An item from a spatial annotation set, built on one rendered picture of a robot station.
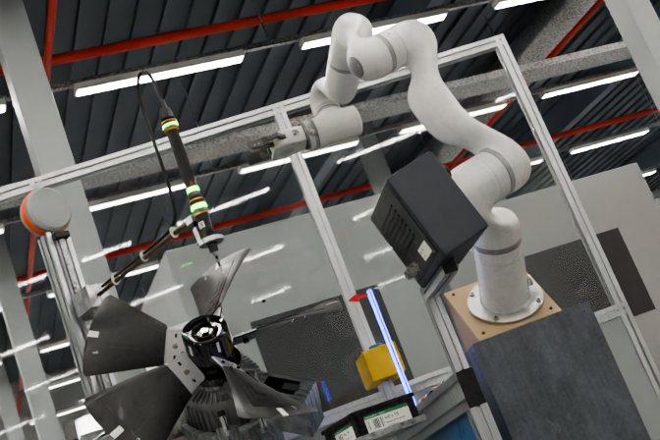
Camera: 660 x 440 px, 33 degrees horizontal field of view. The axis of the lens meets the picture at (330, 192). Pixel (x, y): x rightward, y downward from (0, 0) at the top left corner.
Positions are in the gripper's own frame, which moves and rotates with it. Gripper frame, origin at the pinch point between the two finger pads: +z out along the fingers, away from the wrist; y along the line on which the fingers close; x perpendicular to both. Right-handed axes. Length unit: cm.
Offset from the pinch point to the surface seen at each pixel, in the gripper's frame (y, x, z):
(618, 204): 360, 22, -262
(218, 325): -4.4, -43.2, 24.1
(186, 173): -1.8, -0.5, 18.7
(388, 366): 21, -65, -18
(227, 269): 12.6, -25.7, 15.7
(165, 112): -2.0, 18.0, 18.5
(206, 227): -1.9, -16.7, 18.4
